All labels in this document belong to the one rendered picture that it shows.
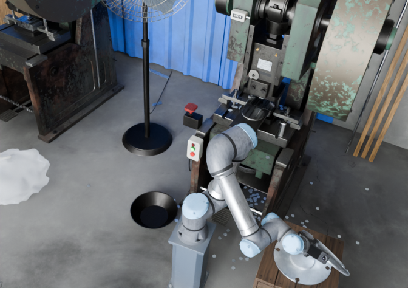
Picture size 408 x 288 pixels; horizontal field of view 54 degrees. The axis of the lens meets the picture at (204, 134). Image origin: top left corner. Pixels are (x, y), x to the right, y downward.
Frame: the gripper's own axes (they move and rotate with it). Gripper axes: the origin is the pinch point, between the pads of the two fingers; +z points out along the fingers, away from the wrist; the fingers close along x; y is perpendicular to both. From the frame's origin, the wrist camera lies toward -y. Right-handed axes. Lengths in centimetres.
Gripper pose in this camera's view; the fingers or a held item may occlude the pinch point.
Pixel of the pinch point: (315, 248)
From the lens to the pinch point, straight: 199.6
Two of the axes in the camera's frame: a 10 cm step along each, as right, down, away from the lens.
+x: -5.6, 8.3, 0.5
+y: -7.0, -5.0, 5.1
